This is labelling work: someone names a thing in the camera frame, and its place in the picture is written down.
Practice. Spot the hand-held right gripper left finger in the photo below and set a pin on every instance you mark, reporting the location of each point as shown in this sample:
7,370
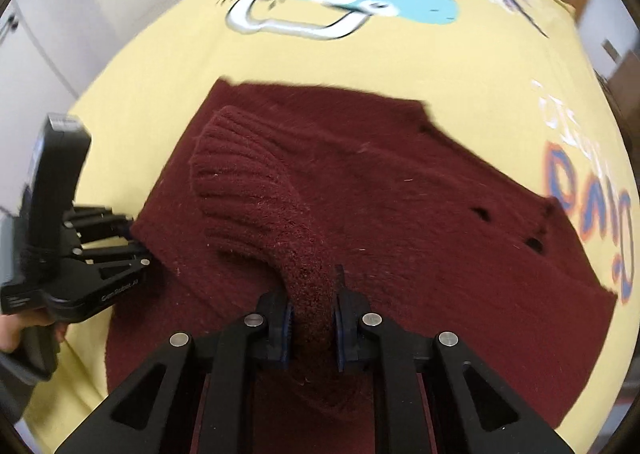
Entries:
286,329

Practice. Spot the person's left hand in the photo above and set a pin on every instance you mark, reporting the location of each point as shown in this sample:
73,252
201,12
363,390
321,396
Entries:
10,334

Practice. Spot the dark red knit sweater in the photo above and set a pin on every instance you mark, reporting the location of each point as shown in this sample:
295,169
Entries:
400,184

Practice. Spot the brown cardboard box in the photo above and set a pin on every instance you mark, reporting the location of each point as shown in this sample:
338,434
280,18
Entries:
625,78

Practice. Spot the wall switch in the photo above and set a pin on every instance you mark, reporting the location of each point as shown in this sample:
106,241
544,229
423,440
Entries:
611,50

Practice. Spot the yellow dinosaur print bed sheet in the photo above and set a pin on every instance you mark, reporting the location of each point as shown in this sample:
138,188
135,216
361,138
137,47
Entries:
150,83

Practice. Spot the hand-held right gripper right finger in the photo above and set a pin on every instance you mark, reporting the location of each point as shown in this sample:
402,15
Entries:
341,334

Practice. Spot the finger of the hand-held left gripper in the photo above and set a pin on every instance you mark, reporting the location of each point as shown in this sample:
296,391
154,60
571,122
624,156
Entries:
100,224
120,256

